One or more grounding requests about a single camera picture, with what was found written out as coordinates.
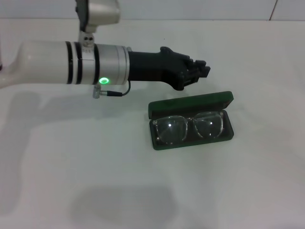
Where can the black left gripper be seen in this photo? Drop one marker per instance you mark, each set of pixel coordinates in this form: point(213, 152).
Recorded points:
point(155, 66)

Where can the green glasses case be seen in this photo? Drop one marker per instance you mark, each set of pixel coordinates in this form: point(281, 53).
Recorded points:
point(190, 100)

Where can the clear transparent glasses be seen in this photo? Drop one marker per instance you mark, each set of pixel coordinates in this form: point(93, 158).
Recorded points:
point(171, 130)

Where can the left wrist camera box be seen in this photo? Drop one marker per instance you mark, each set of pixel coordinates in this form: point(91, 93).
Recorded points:
point(100, 12)

